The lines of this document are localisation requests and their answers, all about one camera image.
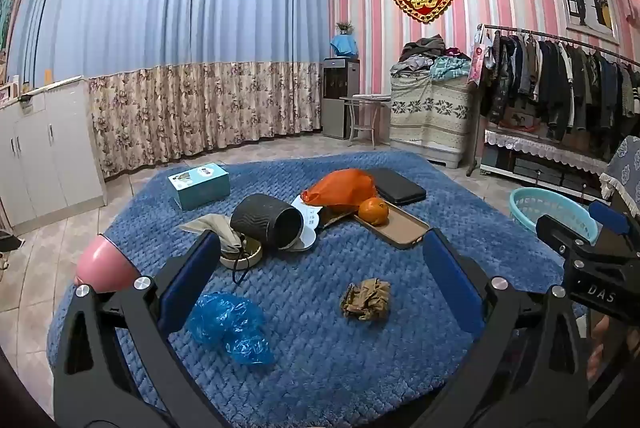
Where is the pile of clothes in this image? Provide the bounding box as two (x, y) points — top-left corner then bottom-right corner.
(390, 35), (473, 81)

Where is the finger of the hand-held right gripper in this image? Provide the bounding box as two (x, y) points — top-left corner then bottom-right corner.
(536, 214), (601, 261)
(588, 200), (640, 254)

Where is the light blue plastic basket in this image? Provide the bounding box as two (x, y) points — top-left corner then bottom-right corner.
(509, 187), (601, 245)

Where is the brown phone case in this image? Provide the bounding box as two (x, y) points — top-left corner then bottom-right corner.
(320, 203), (431, 250)

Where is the blue bottle cover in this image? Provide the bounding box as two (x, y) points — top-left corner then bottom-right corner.
(330, 34), (360, 59)

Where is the black wallet case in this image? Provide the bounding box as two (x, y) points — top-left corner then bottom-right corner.
(372, 167), (427, 205)

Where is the person's right hand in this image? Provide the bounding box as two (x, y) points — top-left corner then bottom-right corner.
(589, 314), (617, 379)

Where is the grey water dispenser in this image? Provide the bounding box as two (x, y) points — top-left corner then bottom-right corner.
(321, 56), (361, 140)

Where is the row of hanging clothes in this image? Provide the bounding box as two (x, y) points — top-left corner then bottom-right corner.
(480, 30), (640, 144)

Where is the tangerine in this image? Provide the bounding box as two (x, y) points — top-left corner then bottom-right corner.
(358, 197), (390, 226)

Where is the teal tissue box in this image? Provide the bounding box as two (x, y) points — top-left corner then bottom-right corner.
(167, 162), (231, 211)

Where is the orange plastic bag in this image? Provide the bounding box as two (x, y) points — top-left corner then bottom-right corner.
(300, 168), (378, 209)

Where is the blue fringed patterned cloth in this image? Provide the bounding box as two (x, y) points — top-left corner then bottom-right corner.
(599, 135), (640, 204)

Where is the blue plastic bag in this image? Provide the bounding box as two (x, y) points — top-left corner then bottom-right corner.
(187, 292), (277, 366)

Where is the metal clothes rack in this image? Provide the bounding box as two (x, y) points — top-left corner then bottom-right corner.
(466, 24), (640, 179)

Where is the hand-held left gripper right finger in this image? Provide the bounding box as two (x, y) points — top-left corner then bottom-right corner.
(422, 228), (591, 428)

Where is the white cabinet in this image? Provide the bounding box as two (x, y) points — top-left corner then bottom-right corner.
(0, 75), (107, 229)

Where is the black ribbed cylinder cup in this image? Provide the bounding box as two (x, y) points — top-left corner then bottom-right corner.
(230, 194), (306, 254)

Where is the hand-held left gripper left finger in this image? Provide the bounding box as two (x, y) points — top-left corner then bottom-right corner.
(52, 230), (223, 428)

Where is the blue knitted blanket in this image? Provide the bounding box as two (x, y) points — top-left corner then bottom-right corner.
(47, 150), (586, 428)

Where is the white printed paper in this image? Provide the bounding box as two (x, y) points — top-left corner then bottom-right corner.
(290, 193), (323, 254)

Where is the white round bowl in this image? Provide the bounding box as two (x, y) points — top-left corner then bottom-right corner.
(220, 238), (263, 270)

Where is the low tv cabinet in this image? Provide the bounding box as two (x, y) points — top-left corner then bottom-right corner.
(480, 130), (608, 204)

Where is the olive cloth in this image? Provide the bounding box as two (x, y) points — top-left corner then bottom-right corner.
(341, 278), (392, 323)

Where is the white lace cloth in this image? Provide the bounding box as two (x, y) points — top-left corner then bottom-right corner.
(484, 129), (611, 176)

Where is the blue floral curtain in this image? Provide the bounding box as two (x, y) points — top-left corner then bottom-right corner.
(7, 0), (331, 181)

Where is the pink hanging packet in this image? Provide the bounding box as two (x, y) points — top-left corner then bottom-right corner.
(467, 40), (493, 84)

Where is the pink cup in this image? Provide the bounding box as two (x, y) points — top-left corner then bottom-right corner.
(75, 233), (143, 294)

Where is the green wall poster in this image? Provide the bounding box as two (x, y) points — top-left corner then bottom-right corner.
(0, 0), (21, 59)

